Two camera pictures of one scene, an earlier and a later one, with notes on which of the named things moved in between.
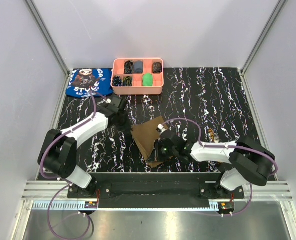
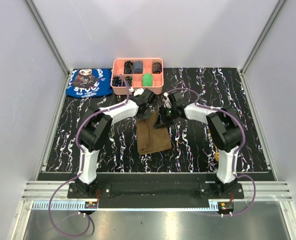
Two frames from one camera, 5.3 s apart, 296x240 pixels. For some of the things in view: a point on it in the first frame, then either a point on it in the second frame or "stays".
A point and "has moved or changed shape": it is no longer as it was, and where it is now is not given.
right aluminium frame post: (272, 17) stays
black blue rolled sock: (117, 81) stays
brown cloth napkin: (146, 134) has moved or changed shape
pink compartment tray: (137, 76) stays
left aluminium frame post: (45, 33) stays
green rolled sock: (147, 80) stays
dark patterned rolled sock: (156, 67) stays
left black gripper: (127, 126) to (143, 117)
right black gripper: (157, 157) to (158, 123)
